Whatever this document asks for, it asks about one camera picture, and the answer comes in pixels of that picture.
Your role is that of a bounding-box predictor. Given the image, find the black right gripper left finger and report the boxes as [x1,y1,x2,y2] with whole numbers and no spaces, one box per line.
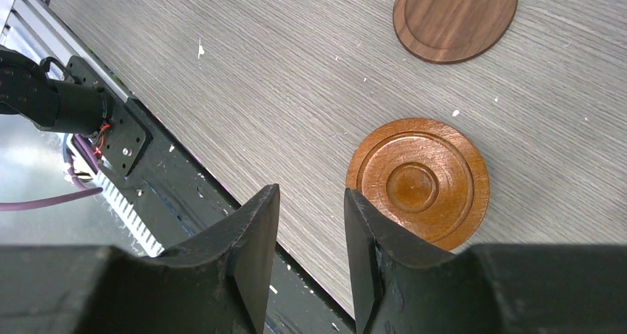
[1,184,280,333]

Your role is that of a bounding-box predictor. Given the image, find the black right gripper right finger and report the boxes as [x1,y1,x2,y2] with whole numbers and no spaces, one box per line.
[344,189,626,333]

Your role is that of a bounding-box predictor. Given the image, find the dark walnut coaster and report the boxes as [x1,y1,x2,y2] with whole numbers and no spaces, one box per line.
[393,0,518,64]

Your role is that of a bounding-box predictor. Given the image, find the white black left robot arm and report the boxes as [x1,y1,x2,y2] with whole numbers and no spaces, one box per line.
[1,46,113,135]

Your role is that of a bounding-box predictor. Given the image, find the brown ringed coaster near tray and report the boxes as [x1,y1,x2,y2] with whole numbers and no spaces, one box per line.
[346,117,490,251]

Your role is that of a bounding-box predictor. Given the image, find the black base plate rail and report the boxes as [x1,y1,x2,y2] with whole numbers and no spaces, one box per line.
[0,0,356,334]

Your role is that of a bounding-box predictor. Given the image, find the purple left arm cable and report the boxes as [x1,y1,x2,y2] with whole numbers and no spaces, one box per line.
[0,134,105,213]

